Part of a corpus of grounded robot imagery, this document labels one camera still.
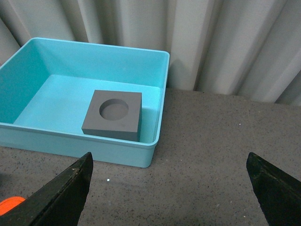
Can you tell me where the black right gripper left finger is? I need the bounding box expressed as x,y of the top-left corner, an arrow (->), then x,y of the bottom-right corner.
0,152 -> 93,226

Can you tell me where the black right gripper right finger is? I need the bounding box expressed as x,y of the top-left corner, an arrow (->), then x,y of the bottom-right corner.
246,152 -> 301,226

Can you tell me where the orange cylinder part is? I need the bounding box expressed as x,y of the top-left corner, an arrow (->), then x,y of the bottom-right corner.
0,196 -> 25,216

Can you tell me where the gray block with round hole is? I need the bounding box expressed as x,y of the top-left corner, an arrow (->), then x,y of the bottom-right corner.
81,90 -> 142,141

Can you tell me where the light blue plastic box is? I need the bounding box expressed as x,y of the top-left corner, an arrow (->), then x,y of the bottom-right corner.
0,38 -> 170,168

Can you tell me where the white pleated curtain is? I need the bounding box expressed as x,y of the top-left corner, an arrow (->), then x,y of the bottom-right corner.
0,0 -> 301,105

